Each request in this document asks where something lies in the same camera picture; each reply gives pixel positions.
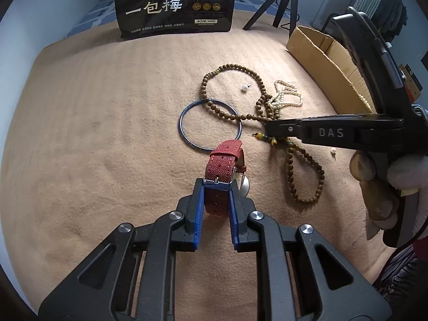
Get cream bead bracelet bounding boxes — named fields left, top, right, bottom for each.
left=357, top=93, right=372, bottom=112

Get brown wooden bead necklace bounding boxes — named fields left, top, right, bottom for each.
left=201, top=63, right=326, bottom=205

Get red strap wristwatch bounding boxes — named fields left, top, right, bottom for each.
left=204, top=140, right=250, bottom=215

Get person's right hand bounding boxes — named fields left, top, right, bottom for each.
left=349, top=150, right=428, bottom=239

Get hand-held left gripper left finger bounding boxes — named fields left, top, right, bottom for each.
left=38, top=177, right=206, bottom=321

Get dark striped cloth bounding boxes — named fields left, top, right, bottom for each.
left=373, top=241, right=428, bottom=303

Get black snack bag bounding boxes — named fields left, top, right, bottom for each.
left=112, top=0, right=239, bottom=41

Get dark hanging clothes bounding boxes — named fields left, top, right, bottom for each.
left=374, top=0, right=409, bottom=37

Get cardboard box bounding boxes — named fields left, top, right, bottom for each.
left=286, top=25, right=377, bottom=121

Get blue bangle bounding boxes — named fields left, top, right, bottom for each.
left=178, top=98, right=243, bottom=151

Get white pearl necklace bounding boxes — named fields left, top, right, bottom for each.
left=267, top=79, right=304, bottom=111

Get wooden board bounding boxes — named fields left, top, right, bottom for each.
left=399, top=63, right=422, bottom=102

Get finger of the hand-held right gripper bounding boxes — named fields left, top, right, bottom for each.
left=333, top=6, right=413, bottom=121
left=264, top=114, right=405, bottom=149

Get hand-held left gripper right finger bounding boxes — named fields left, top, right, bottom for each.
left=230, top=187, right=392, bottom=321

